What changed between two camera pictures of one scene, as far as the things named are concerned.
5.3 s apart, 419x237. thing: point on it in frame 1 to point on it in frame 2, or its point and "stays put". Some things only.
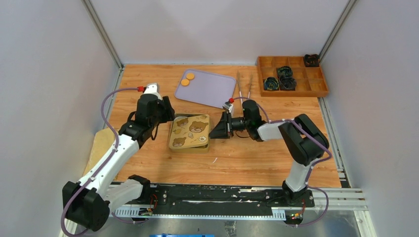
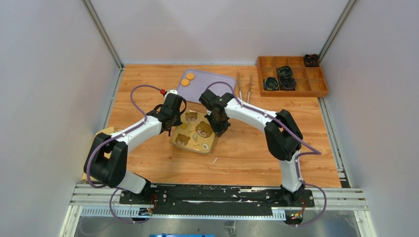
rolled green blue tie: (284, 71) stays put
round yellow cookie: (190, 76) stays put
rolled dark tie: (287, 84) stays put
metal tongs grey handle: (240, 93) stays put
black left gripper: (168, 111) to (179, 120)
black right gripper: (224, 129) to (217, 130)
